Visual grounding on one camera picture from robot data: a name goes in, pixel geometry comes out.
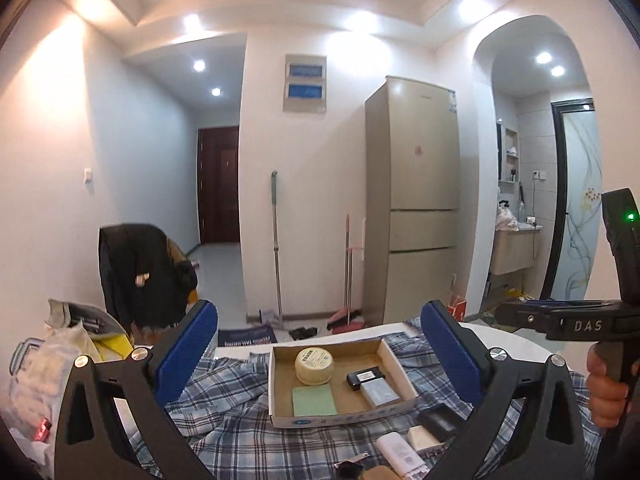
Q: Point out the white plastic bag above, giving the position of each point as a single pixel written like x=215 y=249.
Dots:
x=40 y=375

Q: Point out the black frame box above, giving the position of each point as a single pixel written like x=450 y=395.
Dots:
x=440 y=422

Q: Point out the blue plaid cloth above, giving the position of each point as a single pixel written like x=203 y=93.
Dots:
x=240 y=410

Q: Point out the red broom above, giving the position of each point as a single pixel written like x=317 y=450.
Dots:
x=347 y=270

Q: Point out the black jacket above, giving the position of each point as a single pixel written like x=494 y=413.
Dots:
x=135 y=265

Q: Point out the wall shelf niche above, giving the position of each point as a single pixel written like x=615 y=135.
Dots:
x=510 y=152

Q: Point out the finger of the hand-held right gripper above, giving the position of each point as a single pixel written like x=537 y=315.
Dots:
x=522 y=316

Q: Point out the white light switch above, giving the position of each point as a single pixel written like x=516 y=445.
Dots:
x=88 y=175

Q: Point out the small black box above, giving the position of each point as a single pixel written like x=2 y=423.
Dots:
x=364 y=377

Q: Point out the grey bag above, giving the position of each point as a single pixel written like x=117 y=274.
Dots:
x=85 y=315

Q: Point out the dark brown door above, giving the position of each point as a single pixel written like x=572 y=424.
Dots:
x=220 y=185

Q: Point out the black shoes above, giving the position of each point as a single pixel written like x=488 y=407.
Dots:
x=302 y=332

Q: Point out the beige refrigerator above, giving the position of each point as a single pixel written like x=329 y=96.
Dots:
x=415 y=185

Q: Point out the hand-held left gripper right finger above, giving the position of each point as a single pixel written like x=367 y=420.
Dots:
x=450 y=350

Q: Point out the white remote control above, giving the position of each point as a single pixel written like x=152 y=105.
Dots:
x=400 y=455

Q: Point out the cardboard box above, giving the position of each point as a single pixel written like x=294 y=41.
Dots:
x=350 y=357

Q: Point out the yellow bag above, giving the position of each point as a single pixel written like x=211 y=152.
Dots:
x=117 y=347

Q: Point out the red box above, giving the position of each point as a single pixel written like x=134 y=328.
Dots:
x=459 y=309

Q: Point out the brown flat item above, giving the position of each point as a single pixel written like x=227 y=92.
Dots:
x=381 y=473

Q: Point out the person's right hand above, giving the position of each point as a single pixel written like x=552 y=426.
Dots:
x=605 y=395

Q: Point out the pink cloth pile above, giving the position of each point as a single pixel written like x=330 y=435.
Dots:
x=506 y=220

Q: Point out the white adapter box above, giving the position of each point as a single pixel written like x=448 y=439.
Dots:
x=422 y=438

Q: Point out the green card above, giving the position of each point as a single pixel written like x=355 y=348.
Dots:
x=314 y=401

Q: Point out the blue doormat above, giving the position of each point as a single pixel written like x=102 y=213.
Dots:
x=245 y=336

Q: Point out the grey electrical panel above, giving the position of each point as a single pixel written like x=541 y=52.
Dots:
x=305 y=82

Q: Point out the beige vanity cabinet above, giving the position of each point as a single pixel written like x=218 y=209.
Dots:
x=515 y=252

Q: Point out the grey mop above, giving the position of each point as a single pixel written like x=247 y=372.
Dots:
x=275 y=240

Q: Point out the grey box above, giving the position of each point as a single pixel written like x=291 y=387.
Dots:
x=382 y=394

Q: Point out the patterned glass door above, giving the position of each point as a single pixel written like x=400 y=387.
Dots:
x=580 y=185

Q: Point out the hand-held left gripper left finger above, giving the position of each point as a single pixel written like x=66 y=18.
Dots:
x=187 y=350

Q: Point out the round cream container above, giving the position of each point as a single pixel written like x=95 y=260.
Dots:
x=314 y=365

